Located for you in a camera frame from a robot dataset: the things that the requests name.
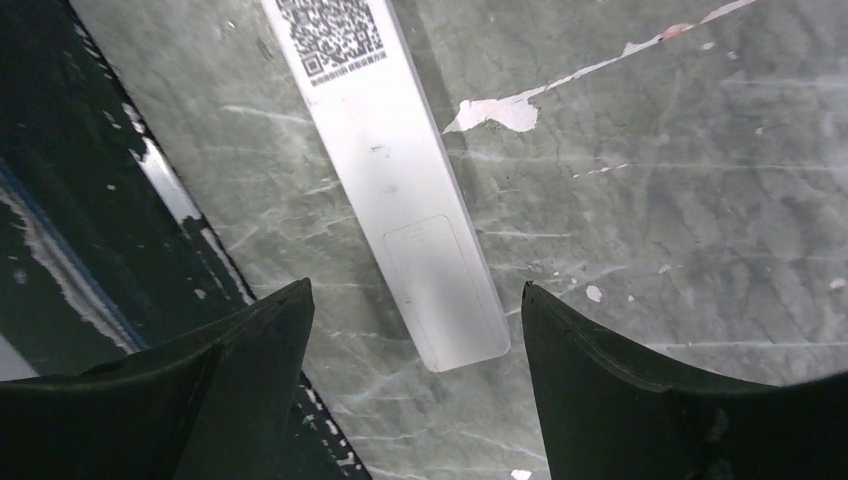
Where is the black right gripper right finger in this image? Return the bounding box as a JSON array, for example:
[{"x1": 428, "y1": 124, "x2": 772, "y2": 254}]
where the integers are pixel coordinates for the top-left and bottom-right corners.
[{"x1": 521, "y1": 283, "x2": 847, "y2": 480}]

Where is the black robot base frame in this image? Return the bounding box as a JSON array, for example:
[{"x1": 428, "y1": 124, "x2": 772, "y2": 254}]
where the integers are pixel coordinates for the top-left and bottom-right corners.
[{"x1": 0, "y1": 0, "x2": 372, "y2": 480}]

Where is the white battery cover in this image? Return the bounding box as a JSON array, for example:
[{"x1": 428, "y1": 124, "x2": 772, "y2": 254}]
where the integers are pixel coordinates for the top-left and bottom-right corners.
[{"x1": 383, "y1": 215, "x2": 511, "y2": 372}]

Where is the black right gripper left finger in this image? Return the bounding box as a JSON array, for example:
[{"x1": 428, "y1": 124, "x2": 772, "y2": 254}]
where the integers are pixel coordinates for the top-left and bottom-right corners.
[{"x1": 1, "y1": 278, "x2": 315, "y2": 479}]

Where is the white remote control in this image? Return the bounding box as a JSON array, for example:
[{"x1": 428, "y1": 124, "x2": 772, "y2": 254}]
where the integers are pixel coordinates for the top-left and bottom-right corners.
[{"x1": 259, "y1": 0, "x2": 512, "y2": 374}]

